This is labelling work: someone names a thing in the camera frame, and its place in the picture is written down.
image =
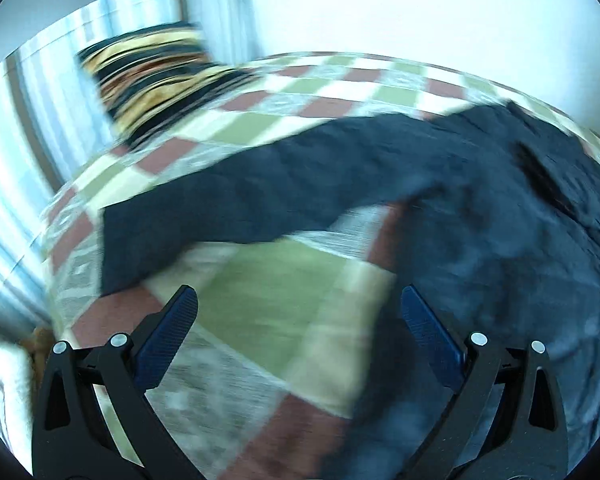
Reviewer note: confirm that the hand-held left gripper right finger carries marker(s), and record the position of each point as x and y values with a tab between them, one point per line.
427	330

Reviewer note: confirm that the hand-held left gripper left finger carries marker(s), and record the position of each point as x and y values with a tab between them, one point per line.
167	330

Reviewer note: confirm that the dark navy jacket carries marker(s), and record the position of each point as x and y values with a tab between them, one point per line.
330	175

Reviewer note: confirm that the checkered bedspread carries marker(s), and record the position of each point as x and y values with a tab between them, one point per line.
280	300

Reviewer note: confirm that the brown wooden chair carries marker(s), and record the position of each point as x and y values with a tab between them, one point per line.
38	347

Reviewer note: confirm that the blue striped cloth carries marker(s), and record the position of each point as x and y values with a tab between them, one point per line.
14	160

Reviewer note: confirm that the yellow black striped pillow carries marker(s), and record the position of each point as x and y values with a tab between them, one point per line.
149	75

